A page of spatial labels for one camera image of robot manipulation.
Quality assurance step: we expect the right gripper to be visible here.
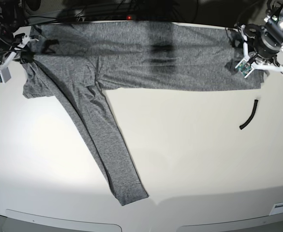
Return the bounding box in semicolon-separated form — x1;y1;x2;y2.
0;33;39;70

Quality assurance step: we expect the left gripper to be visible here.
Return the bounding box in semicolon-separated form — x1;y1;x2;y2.
236;23;283;75

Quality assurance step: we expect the grey long-sleeve T-shirt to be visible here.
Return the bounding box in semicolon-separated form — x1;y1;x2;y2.
23;21;264;205

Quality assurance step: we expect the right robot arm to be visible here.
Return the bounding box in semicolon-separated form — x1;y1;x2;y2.
0;0;41;69

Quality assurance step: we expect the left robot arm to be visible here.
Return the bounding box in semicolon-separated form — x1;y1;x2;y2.
235;0;283;78

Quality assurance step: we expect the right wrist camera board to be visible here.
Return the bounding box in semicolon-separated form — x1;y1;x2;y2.
0;68;11;84

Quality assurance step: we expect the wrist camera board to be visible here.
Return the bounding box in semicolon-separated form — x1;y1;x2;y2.
0;68;11;84
235;59;254;78

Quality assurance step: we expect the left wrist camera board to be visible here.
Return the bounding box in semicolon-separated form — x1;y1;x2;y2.
235;59;254;78

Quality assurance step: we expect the black curved strap piece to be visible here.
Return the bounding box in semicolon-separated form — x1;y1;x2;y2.
238;98;259;131

